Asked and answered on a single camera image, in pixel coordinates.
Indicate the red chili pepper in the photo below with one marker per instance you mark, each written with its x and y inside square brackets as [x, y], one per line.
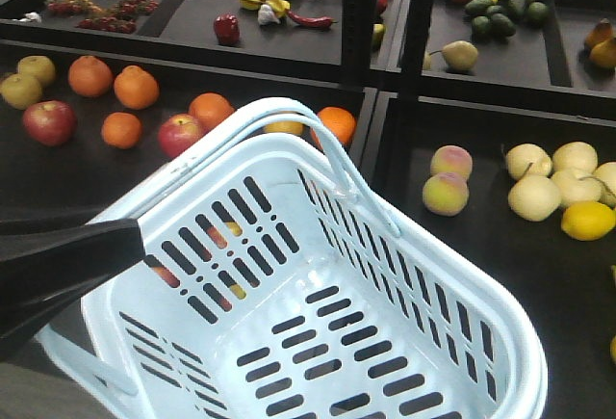
[318, 23]

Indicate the red bell pepper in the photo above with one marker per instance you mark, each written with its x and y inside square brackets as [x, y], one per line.
[226, 28]

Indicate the pink red apple right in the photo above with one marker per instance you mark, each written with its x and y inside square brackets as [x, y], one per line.
[179, 133]

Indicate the yellow lemon by pears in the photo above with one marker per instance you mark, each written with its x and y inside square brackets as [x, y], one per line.
[587, 220]

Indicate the black wooden produce stand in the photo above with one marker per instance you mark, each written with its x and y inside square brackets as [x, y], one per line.
[520, 93]

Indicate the orange with navel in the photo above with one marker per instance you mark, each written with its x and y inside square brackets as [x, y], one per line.
[340, 122]

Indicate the white garlic bulb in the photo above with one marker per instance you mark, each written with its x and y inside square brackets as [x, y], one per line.
[267, 16]

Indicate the light blue plastic basket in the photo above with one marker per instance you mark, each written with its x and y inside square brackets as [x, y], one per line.
[277, 284]

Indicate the pink peach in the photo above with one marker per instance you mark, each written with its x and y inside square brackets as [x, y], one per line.
[445, 194]
[452, 158]

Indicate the pink red apple left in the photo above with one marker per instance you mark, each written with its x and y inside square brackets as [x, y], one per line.
[51, 123]

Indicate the yellow orange fruit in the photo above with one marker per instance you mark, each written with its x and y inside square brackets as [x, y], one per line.
[292, 127]

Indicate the bumpy orange left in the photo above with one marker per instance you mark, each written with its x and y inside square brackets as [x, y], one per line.
[88, 76]

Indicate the pink red apple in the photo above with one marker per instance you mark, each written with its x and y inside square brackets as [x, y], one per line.
[179, 133]
[51, 123]

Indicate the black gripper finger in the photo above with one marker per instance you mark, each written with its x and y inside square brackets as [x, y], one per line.
[43, 273]

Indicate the orange centre back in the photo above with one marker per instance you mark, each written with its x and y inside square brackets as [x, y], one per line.
[210, 109]

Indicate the bumpy orange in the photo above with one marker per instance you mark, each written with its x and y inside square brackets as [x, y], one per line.
[135, 88]
[88, 76]

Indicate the small orange tangerine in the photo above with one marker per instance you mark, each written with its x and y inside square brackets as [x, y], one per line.
[121, 130]

